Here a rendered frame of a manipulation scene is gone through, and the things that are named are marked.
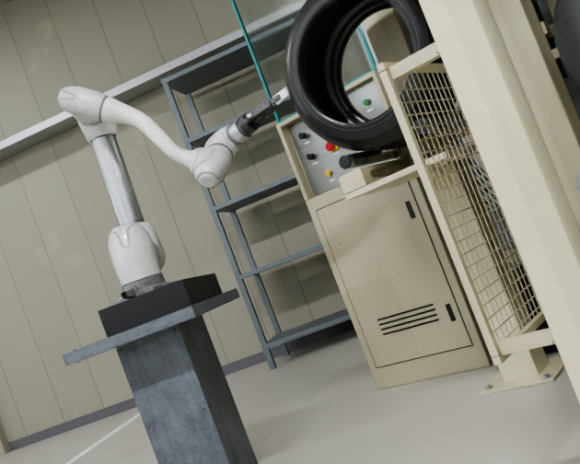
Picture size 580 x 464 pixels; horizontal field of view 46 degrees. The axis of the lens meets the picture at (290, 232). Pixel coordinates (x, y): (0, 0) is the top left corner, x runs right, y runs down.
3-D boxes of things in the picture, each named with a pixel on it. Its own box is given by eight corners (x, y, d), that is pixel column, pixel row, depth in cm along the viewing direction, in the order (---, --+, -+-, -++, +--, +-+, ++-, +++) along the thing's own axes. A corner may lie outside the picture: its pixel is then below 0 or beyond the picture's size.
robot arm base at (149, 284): (105, 307, 243) (100, 293, 244) (142, 298, 264) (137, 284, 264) (145, 292, 236) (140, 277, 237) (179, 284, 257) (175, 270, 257)
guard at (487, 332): (590, 270, 219) (508, 67, 222) (596, 268, 217) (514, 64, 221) (493, 365, 147) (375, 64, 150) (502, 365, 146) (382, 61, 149)
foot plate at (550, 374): (504, 369, 259) (503, 364, 260) (574, 354, 243) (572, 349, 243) (479, 395, 238) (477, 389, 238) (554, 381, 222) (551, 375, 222)
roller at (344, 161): (386, 151, 247) (394, 143, 244) (394, 160, 246) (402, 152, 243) (335, 161, 219) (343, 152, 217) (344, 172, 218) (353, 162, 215)
